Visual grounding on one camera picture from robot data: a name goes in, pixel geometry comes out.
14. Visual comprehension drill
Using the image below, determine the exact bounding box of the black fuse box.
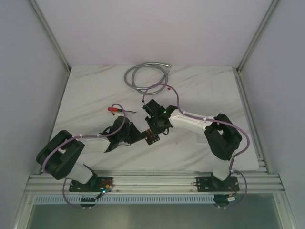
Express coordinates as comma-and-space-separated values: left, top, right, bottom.
145, 129, 160, 146

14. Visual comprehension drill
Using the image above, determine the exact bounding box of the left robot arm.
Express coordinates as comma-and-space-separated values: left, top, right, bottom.
36, 116, 150, 192

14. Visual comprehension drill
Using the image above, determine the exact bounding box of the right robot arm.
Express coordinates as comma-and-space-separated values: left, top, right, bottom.
143, 99, 242, 190

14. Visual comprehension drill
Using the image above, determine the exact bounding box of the red handled screwdriver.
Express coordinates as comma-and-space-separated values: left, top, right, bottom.
107, 107, 136, 113

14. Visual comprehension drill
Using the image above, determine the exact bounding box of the aluminium mounting rail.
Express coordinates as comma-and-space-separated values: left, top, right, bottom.
25, 171, 284, 194

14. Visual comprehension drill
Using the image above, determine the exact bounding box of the grey coiled hose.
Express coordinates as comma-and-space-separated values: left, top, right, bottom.
123, 62, 172, 95

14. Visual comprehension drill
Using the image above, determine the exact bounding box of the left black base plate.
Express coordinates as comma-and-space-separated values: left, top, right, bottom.
69, 177, 113, 192

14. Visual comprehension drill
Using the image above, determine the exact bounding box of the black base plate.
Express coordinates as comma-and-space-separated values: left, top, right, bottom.
69, 177, 113, 192
195, 175, 240, 192

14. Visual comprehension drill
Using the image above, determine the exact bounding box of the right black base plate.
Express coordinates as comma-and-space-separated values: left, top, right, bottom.
195, 175, 240, 192

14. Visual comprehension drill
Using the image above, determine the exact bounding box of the slotted cable duct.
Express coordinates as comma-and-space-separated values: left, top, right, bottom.
33, 193, 272, 205

